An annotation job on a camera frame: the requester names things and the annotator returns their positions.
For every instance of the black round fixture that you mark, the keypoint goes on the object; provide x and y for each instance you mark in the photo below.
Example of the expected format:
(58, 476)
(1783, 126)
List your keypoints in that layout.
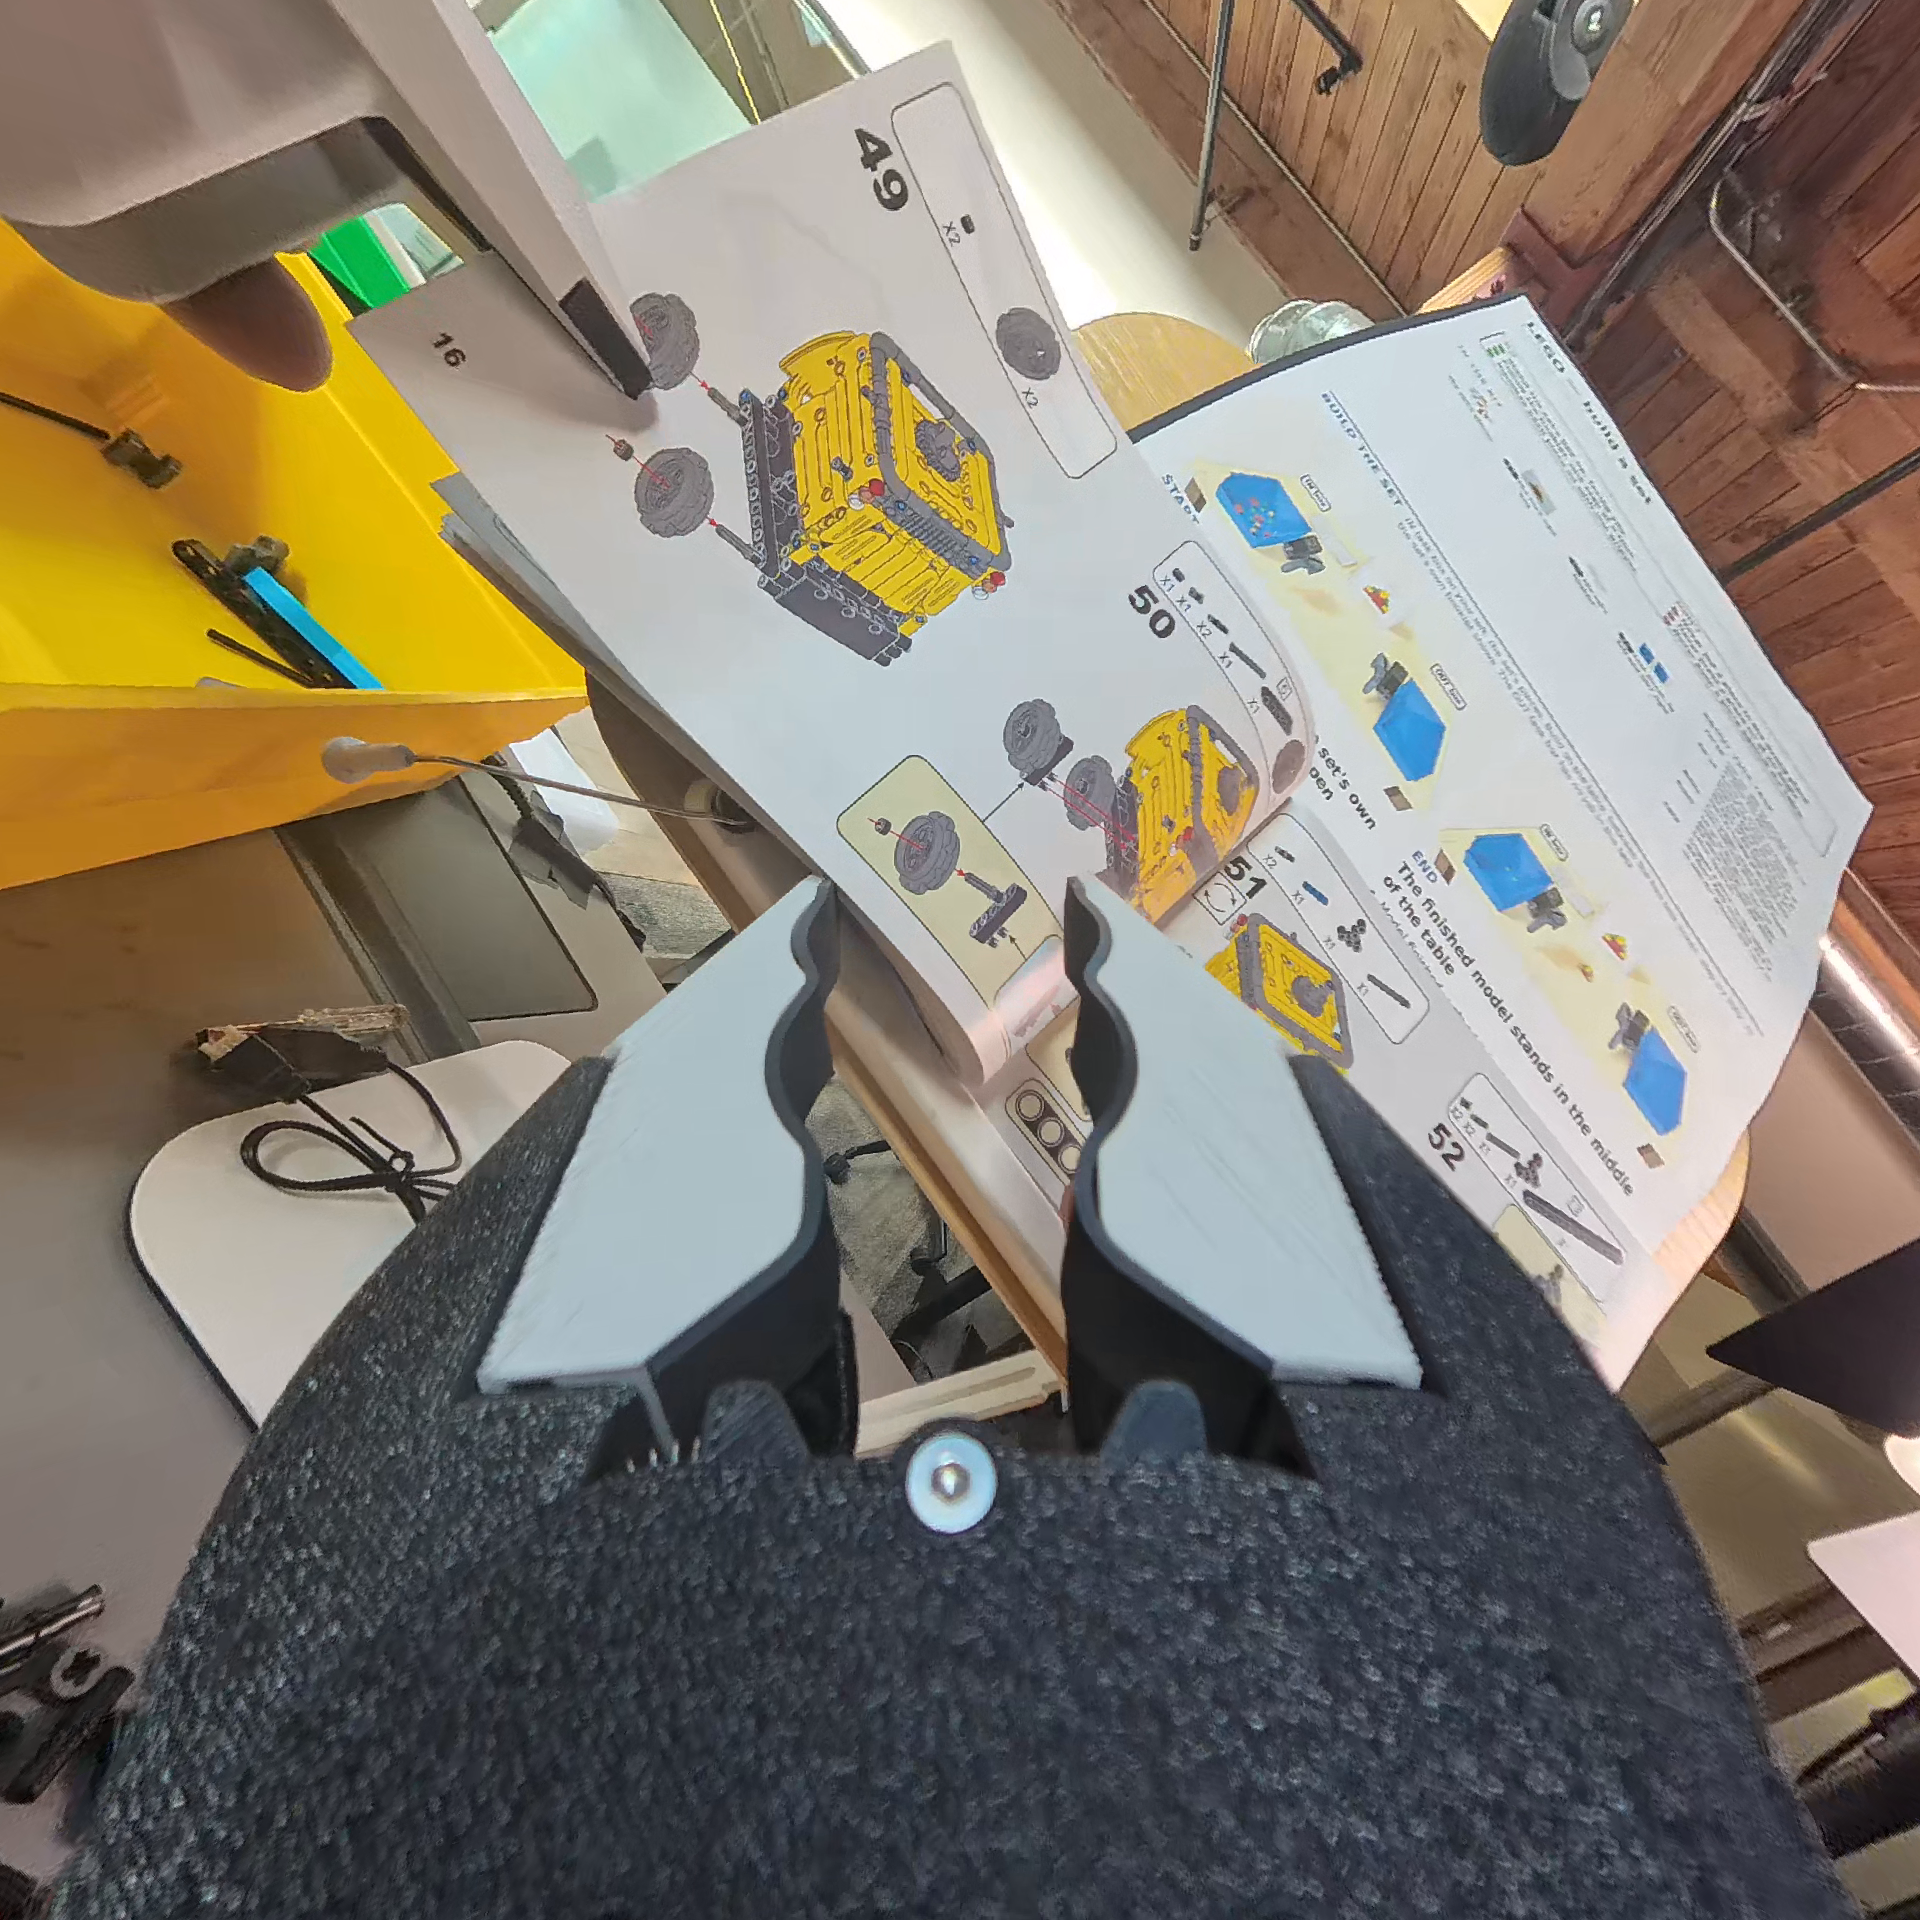
(1545, 78)

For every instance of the white printed task sheet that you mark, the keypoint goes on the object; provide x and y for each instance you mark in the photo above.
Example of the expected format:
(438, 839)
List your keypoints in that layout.
(1573, 673)

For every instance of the lego instruction booklet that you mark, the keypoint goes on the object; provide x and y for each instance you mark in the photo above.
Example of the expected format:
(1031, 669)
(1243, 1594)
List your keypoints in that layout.
(839, 255)

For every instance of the black pole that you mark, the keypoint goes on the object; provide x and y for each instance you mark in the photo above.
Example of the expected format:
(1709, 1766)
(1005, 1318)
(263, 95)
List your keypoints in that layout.
(1212, 120)

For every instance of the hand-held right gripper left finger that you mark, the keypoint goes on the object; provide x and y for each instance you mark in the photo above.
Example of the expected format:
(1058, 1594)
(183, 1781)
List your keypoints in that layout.
(661, 1200)

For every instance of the dark grey mat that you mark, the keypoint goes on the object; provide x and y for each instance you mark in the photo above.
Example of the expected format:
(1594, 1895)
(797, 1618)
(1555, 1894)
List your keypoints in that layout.
(450, 932)

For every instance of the black wall pipe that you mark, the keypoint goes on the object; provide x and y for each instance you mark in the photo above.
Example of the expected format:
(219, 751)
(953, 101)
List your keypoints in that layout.
(1829, 519)

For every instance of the green box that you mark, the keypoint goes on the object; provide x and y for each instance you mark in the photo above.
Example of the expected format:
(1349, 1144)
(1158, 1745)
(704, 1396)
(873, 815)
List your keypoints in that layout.
(373, 262)

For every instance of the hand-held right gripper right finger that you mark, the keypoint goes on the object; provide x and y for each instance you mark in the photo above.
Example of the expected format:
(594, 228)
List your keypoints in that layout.
(1243, 1200)

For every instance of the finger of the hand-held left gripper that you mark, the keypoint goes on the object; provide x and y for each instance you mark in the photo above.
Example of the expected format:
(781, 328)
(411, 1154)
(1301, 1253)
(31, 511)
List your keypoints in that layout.
(497, 166)

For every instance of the person's left hand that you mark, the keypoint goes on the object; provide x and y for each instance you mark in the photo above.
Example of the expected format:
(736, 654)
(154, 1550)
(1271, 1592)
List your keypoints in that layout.
(253, 331)

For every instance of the black panel flap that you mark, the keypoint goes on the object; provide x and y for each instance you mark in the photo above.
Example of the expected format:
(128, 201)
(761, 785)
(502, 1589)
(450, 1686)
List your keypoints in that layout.
(1846, 1350)

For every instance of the grey wall conduit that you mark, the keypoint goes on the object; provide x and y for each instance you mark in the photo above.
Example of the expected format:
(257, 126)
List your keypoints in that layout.
(1786, 315)

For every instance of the light blue lego beam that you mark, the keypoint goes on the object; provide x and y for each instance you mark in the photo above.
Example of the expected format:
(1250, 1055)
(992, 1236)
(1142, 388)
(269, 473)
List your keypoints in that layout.
(317, 631)

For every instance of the black lego beam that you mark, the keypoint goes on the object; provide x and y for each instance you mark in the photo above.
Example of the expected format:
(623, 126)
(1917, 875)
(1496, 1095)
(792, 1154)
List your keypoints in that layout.
(234, 592)

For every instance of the black lego axle with connector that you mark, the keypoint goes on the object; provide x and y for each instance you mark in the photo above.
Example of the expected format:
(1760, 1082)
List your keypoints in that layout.
(135, 456)

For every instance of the yellow plastic bin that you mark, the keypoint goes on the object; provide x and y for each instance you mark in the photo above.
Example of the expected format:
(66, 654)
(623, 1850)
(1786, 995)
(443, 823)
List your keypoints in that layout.
(224, 781)

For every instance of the grey-tipped metal rod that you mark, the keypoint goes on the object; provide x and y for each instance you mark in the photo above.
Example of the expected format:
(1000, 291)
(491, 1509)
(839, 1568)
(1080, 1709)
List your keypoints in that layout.
(359, 758)

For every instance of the black lego pieces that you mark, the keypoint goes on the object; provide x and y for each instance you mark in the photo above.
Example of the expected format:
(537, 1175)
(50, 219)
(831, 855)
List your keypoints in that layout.
(50, 1693)

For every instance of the white rounded board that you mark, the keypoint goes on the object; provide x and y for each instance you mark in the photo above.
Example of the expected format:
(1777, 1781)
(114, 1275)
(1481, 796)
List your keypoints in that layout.
(224, 1275)

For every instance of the thin dark lego axle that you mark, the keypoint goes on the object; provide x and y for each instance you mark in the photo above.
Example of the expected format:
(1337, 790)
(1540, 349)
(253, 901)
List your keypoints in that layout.
(248, 657)

